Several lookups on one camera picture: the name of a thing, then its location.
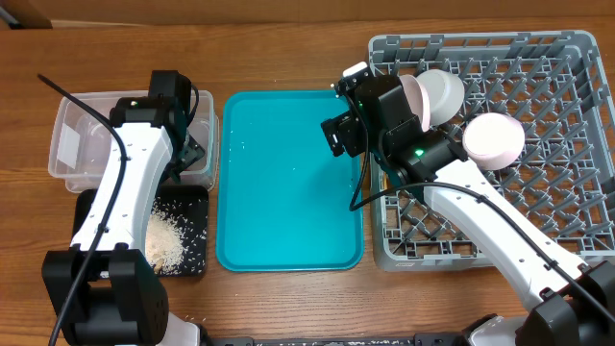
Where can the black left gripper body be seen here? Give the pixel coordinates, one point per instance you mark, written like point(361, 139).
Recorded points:
point(191, 151)

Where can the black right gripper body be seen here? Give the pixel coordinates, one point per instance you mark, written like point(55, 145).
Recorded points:
point(352, 133)

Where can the large pink plate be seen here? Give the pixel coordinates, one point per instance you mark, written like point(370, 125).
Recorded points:
point(418, 100)

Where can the rice food waste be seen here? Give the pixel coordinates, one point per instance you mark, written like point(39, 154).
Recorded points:
point(177, 235)

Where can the grey bowl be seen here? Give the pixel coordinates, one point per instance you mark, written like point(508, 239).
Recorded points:
point(446, 94)

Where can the small pink plate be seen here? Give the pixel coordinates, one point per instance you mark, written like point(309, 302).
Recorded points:
point(493, 140)

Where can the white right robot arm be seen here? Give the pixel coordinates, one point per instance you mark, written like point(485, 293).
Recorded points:
point(388, 120)

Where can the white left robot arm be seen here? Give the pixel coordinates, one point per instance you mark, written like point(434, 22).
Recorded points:
point(102, 288)

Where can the grey dishwasher rack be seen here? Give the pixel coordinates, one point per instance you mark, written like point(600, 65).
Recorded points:
point(555, 84)

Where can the black tray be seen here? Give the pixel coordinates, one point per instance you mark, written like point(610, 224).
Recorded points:
point(127, 227)

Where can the teal serving tray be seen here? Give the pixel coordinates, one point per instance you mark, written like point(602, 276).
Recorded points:
point(283, 197)

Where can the clear plastic bin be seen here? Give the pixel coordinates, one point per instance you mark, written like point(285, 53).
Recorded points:
point(80, 146)

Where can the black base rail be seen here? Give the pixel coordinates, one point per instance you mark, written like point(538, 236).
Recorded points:
point(421, 339)

